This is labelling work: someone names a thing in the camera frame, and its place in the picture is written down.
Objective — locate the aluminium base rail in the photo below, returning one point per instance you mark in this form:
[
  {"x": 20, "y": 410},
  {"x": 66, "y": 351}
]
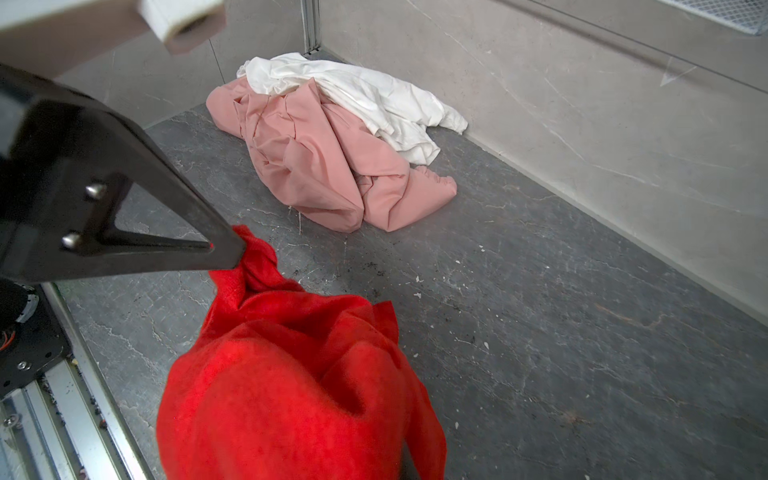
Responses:
[{"x": 65, "y": 424}]

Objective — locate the pink cloth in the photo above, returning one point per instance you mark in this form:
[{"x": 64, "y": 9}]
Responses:
[{"x": 320, "y": 159}]

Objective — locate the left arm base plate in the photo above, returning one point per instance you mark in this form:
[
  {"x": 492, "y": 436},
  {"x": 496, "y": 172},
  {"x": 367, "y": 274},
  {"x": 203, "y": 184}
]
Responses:
[{"x": 32, "y": 338}]

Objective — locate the white wire mesh basket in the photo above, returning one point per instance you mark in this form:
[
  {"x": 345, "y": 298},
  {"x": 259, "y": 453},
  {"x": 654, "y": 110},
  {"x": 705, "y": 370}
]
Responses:
[{"x": 745, "y": 16}]

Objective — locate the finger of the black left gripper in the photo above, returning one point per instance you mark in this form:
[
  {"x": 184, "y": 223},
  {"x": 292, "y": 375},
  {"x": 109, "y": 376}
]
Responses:
[{"x": 68, "y": 163}]

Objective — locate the white cloth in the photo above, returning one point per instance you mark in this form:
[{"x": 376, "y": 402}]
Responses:
[{"x": 396, "y": 111}]

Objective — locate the red cloth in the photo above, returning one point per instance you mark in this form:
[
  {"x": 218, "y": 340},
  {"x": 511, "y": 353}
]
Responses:
[{"x": 287, "y": 384}]

